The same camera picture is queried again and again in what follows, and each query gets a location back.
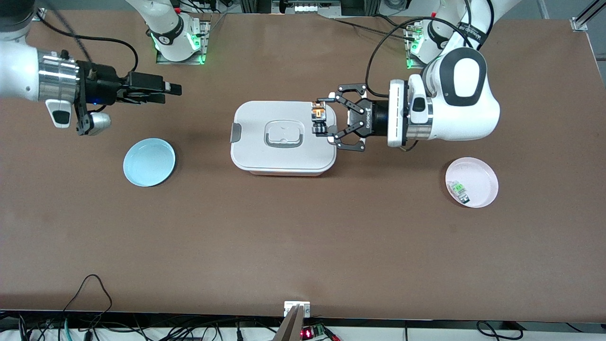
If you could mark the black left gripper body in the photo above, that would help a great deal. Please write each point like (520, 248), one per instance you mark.
(375, 118)

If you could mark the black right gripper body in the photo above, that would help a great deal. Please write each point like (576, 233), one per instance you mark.
(105, 85)

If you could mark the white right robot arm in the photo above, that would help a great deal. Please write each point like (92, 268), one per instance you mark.
(19, 71)

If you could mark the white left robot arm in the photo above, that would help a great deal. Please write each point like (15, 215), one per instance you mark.
(466, 85)

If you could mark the light blue round plate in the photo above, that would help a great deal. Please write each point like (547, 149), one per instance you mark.
(149, 162)

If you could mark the white lunch box grey latches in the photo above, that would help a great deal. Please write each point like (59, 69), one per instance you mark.
(284, 156)

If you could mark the white power strip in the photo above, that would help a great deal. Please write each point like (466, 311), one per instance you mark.
(307, 8)

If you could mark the pink round plate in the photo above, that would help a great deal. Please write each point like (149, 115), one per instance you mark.
(483, 177)

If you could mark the red LED circuit board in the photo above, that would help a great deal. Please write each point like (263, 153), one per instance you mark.
(312, 332)

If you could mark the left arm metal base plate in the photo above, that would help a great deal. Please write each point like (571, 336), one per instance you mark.
(411, 57)

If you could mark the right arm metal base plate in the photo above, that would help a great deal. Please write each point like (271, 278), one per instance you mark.
(204, 38)

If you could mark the white metal bracket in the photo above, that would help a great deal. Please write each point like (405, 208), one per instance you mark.
(289, 307)

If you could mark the grey camera mount bar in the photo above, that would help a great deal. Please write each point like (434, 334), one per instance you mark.
(291, 327)

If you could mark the aluminium frame rail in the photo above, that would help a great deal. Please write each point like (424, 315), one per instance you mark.
(584, 18)

